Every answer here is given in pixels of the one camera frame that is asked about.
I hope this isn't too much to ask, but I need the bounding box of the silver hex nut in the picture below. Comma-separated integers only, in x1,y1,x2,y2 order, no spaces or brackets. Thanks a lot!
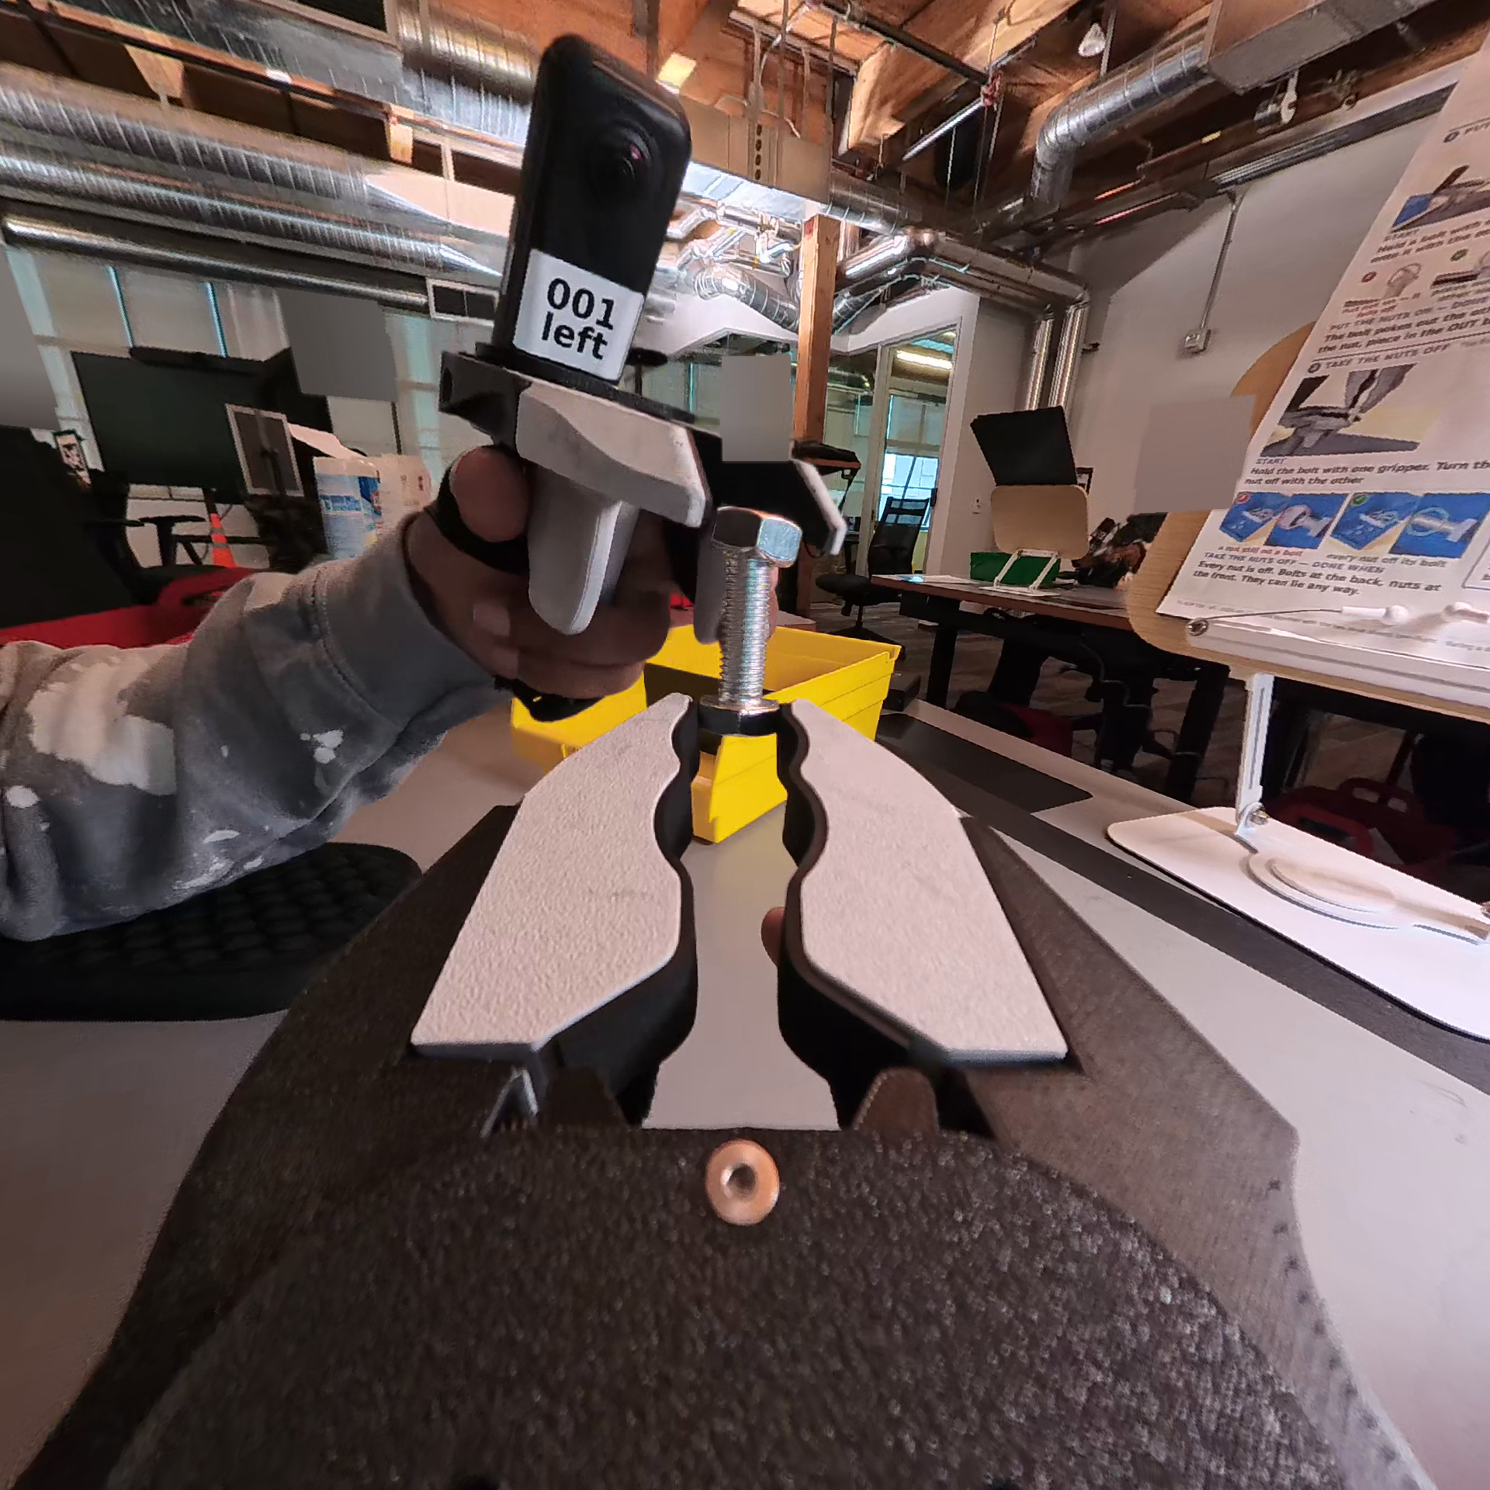
692,691,798,746

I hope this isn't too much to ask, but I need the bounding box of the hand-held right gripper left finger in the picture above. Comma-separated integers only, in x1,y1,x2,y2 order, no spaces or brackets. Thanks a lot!
413,696,703,1103

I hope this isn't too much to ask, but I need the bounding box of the instruction sheet stand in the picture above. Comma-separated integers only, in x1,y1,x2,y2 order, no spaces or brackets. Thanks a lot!
1114,58,1490,1042

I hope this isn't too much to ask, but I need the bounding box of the black computer monitor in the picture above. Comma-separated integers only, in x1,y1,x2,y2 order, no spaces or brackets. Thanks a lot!
972,407,1080,491

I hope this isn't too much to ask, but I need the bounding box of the silver hex bolt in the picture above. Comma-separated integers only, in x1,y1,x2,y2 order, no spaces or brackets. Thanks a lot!
695,508,805,711

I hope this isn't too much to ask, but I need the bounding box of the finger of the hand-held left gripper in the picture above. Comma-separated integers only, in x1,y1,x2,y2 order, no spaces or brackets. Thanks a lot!
515,382,715,636
781,453,853,560

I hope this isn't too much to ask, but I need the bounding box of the person's left forearm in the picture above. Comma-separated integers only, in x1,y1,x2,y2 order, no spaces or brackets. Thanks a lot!
0,524,509,943

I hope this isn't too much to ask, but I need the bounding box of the black office chair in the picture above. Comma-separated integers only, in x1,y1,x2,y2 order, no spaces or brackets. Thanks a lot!
0,844,426,1021

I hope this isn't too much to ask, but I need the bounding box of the wooden desk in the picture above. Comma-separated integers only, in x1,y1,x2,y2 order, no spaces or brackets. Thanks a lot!
875,571,1260,805

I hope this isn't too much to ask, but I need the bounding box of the red plastic tub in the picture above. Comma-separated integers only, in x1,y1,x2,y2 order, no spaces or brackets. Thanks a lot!
0,571,247,652

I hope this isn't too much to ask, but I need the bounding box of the yellow plastic bin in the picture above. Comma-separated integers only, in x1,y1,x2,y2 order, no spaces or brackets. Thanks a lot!
509,617,903,844

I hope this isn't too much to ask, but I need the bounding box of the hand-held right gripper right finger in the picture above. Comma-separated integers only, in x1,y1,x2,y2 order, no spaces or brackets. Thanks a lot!
779,700,1073,1117

